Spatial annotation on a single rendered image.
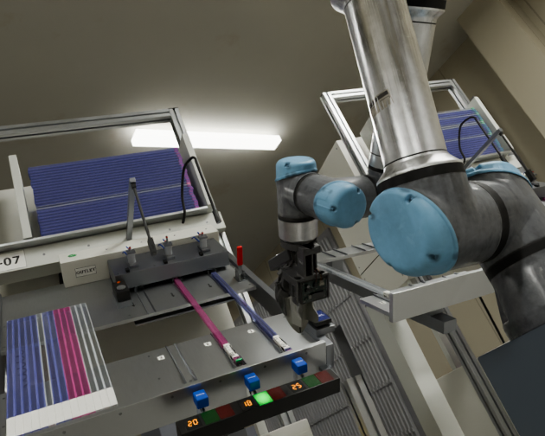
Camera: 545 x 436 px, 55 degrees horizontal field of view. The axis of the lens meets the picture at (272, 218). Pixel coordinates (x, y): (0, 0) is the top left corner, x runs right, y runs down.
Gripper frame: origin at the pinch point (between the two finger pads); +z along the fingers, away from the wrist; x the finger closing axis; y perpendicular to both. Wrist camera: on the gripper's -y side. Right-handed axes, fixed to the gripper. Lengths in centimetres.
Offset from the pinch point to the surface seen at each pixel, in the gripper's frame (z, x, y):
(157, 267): 4, -16, -56
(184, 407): 12.1, -24.9, -2.3
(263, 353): 9.9, -4.6, -8.4
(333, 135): 26, 203, -312
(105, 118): -32, -14, -123
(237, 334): 9.9, -6.6, -19.0
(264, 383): 13.0, -7.4, -2.3
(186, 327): 34, -6, -70
